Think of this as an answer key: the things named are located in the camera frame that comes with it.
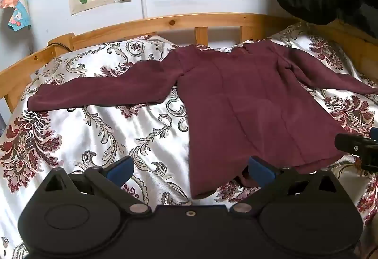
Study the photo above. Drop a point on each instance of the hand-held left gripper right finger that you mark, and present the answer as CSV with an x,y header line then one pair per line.
x,y
260,172

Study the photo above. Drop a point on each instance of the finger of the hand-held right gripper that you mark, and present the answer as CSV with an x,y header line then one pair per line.
x,y
375,133
351,143

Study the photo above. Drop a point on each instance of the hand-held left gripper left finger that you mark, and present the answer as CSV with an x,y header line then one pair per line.
x,y
122,172

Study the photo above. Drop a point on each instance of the maroon long-sleeve shirt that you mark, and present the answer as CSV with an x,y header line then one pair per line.
x,y
251,105

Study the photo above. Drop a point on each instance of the floral satin bedspread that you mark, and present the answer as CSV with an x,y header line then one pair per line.
x,y
97,135

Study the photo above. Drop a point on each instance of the wooden bed frame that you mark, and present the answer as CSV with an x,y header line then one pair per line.
x,y
177,21

